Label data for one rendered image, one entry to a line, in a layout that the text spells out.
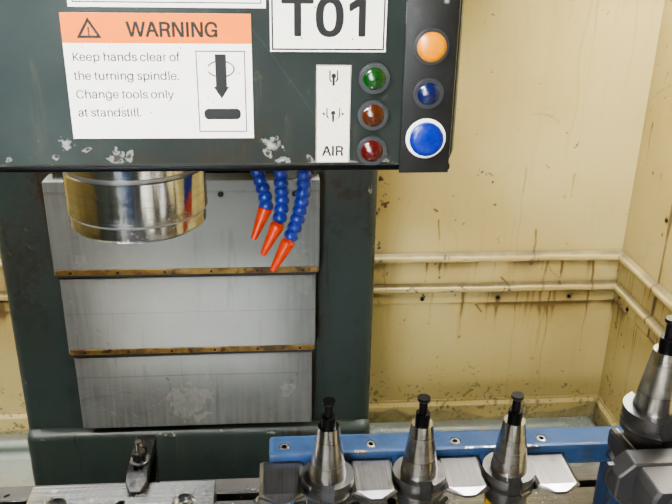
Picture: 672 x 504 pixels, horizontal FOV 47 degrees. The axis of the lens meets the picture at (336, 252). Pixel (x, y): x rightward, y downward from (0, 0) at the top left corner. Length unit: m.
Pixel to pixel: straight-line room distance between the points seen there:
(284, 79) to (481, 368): 1.48
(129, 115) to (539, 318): 1.50
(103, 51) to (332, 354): 1.00
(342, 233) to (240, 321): 0.25
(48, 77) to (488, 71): 1.23
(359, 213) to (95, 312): 0.52
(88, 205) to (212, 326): 0.66
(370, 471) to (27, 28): 0.62
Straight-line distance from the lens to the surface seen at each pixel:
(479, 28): 1.77
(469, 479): 0.99
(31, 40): 0.71
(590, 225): 1.98
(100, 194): 0.87
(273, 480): 0.97
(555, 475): 1.02
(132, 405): 1.61
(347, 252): 1.47
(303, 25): 0.68
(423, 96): 0.69
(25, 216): 1.51
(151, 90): 0.69
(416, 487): 0.95
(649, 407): 0.86
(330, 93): 0.69
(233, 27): 0.68
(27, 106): 0.72
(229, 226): 1.40
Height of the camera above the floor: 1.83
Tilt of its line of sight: 23 degrees down
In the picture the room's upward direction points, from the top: 1 degrees clockwise
